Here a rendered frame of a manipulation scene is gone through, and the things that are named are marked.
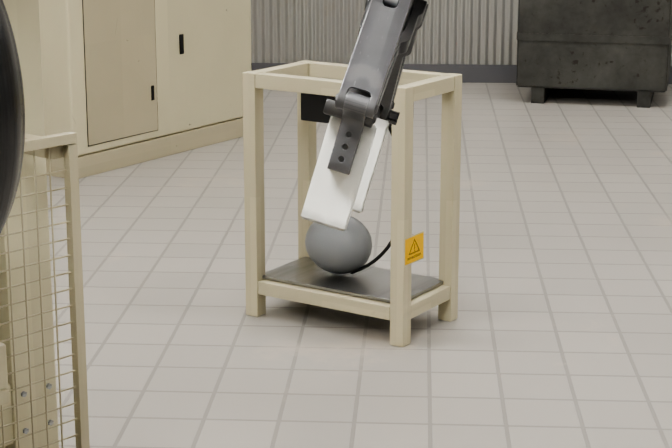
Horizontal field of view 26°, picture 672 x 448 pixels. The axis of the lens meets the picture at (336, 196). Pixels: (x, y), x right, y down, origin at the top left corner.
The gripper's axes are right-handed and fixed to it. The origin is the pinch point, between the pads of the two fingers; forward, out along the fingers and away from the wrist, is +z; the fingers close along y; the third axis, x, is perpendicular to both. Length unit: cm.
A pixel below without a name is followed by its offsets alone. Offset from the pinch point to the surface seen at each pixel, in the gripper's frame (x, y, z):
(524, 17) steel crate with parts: -23, 792, -60
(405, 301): -6, 339, 57
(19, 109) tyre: 43, 65, 8
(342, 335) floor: 10, 350, 75
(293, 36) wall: 119, 873, -8
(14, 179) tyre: 41, 66, 16
